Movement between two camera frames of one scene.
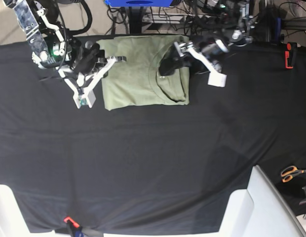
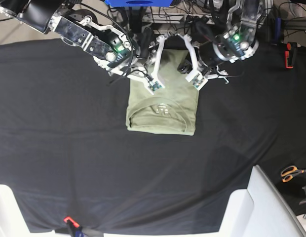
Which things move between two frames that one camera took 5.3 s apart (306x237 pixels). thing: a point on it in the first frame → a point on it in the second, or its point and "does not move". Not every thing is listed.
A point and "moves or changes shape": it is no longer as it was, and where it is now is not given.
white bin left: (9, 220) does not move
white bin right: (260, 210) does not move
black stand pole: (135, 13) does not move
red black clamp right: (289, 54) does not move
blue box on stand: (138, 3) does not move
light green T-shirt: (136, 81) moves or changes shape
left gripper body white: (81, 86) → (154, 84)
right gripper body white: (209, 57) → (197, 79)
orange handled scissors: (289, 172) does not move
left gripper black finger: (90, 58) → (146, 42)
